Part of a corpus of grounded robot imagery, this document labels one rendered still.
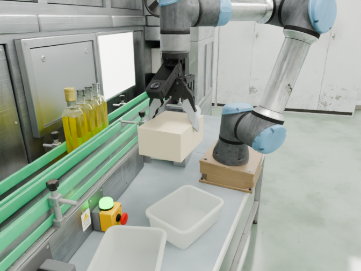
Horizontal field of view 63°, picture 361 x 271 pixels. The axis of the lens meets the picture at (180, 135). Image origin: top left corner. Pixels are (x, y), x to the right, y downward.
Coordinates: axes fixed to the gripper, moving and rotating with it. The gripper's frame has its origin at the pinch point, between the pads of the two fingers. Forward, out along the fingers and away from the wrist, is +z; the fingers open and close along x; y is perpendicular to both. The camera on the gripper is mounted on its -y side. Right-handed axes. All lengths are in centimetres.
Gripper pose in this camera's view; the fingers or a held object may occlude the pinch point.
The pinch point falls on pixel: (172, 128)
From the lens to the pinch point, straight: 80.1
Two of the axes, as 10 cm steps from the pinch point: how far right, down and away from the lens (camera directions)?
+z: 0.0, 9.3, 3.6
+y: 4.0, -3.3, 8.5
